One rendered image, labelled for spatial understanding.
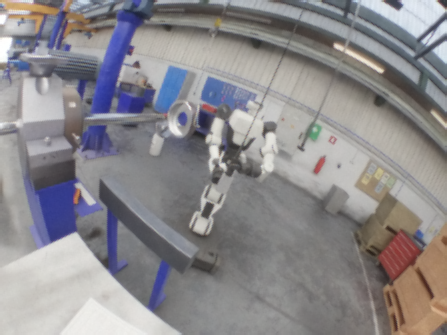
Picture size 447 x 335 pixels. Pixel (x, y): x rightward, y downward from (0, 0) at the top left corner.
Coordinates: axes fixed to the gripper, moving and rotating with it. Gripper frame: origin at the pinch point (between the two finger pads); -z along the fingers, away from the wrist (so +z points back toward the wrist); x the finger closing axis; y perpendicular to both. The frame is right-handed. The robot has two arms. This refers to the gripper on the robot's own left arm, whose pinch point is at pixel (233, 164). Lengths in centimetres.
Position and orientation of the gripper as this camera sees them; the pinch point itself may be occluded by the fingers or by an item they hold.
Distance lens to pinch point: 108.5
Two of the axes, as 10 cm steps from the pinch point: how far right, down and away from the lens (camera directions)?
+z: 8.8, 2.2, 4.2
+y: 3.8, -8.5, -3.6
